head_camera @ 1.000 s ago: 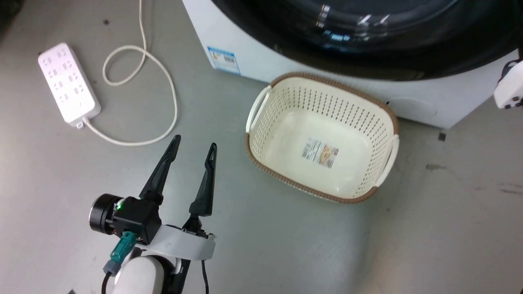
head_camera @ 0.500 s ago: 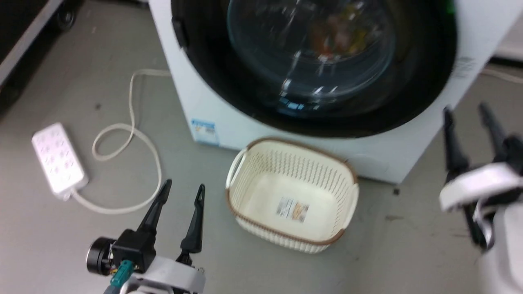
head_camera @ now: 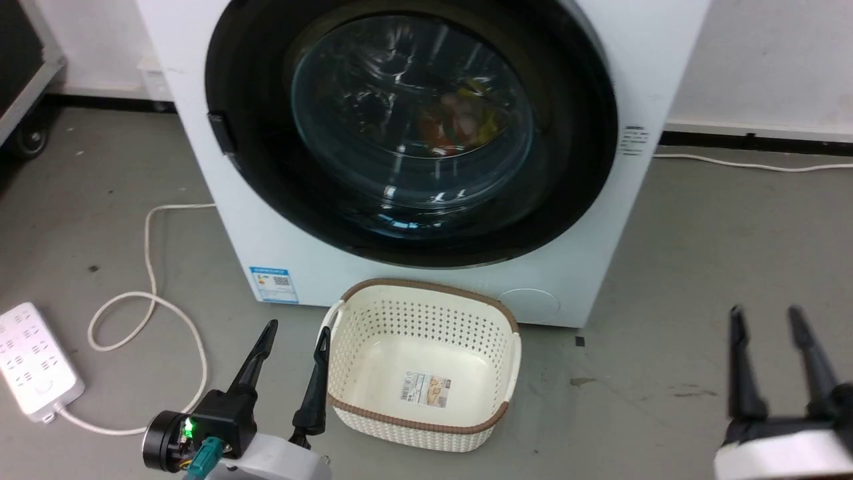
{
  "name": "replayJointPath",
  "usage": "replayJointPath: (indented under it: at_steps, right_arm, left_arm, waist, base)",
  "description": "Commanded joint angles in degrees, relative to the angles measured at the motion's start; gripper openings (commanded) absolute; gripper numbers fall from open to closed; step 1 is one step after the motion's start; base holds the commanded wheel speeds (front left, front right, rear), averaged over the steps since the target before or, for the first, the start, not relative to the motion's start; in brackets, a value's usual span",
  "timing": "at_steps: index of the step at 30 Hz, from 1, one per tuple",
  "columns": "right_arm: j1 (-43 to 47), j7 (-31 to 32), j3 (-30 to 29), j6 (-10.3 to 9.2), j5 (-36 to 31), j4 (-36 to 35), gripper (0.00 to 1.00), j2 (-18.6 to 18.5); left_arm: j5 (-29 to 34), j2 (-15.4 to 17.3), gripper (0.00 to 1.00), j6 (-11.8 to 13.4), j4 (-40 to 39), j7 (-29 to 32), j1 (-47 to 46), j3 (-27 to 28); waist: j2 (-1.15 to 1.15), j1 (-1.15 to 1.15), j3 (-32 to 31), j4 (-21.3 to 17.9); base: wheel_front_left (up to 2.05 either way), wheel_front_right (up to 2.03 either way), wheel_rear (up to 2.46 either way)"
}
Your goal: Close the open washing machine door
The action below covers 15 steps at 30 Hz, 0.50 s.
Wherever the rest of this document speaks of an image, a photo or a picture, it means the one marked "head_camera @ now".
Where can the black caster wheel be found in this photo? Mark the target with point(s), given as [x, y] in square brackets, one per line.
[32, 136]

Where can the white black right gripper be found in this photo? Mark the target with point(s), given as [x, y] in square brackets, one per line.
[786, 453]

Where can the white front-load washing machine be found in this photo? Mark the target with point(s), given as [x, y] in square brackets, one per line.
[266, 246]

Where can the black wheeled cart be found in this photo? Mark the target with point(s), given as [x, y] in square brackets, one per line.
[14, 53]

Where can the cream perforated laundry basket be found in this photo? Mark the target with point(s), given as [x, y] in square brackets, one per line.
[400, 418]

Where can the round white filter cover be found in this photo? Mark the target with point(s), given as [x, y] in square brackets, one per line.
[528, 306]

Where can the small printed warning sticker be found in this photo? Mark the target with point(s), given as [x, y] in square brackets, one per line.
[633, 140]

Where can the colourful clothes inside drum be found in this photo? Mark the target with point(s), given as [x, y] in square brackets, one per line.
[460, 120]

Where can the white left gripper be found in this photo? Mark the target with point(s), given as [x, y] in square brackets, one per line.
[273, 461]

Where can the paper label in basket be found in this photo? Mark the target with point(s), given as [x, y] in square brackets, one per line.
[426, 389]

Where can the white power strip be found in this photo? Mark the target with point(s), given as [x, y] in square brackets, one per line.
[33, 360]

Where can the blue energy label sticker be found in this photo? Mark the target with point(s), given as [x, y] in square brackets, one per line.
[273, 284]

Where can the black round washer door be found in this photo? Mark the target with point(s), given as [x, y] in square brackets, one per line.
[574, 166]

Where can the black left wrist camera module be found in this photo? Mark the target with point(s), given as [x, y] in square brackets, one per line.
[213, 423]

